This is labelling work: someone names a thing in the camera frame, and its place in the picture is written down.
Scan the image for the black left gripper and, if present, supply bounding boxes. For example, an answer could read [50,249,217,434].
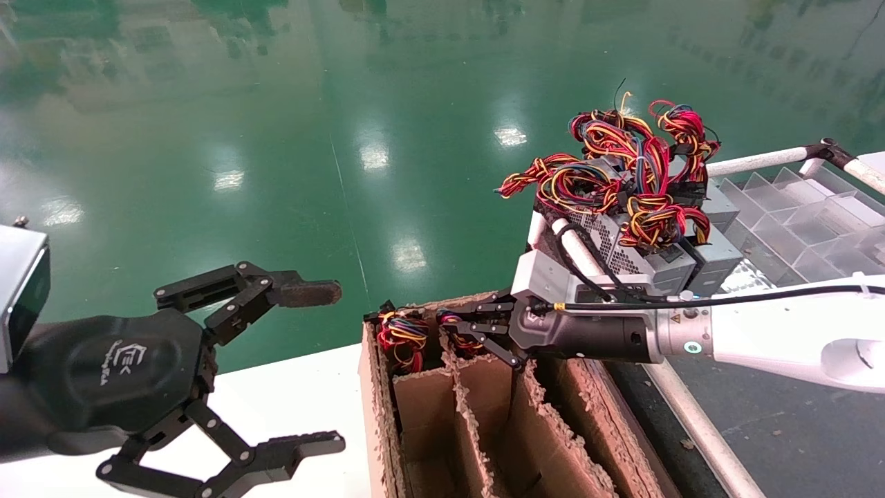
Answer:
[21,261,347,498]

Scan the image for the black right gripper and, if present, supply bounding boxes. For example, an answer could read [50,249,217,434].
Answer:
[442,295,662,369]

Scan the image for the power supply with coloured wires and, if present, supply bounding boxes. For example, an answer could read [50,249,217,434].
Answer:
[364,300,431,375]
[437,311,488,357]

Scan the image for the corrugated cardboard divider grid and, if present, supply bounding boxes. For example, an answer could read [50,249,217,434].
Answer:
[391,339,616,498]

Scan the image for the brown cardboard box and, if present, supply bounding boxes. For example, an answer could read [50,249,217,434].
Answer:
[358,290,684,498]

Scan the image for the clear plastic divider tray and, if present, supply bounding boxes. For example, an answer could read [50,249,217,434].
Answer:
[719,166,885,284]

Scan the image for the black pipe joint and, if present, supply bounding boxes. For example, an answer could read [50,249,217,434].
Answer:
[802,138,858,170]

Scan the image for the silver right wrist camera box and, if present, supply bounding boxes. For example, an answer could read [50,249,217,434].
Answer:
[510,249,661,316]

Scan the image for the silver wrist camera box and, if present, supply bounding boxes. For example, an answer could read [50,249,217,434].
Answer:
[510,249,661,316]
[0,216,51,374]

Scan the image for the short white pipe post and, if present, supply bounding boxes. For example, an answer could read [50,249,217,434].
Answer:
[527,211,548,254]

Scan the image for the red yellow wire bundle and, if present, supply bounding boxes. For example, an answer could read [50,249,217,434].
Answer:
[649,99,721,205]
[568,90,658,198]
[617,192,711,250]
[498,154,623,215]

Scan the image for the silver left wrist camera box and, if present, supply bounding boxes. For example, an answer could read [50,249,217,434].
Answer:
[0,216,51,374]

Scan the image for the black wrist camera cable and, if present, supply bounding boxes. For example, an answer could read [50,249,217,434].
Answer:
[550,220,885,312]

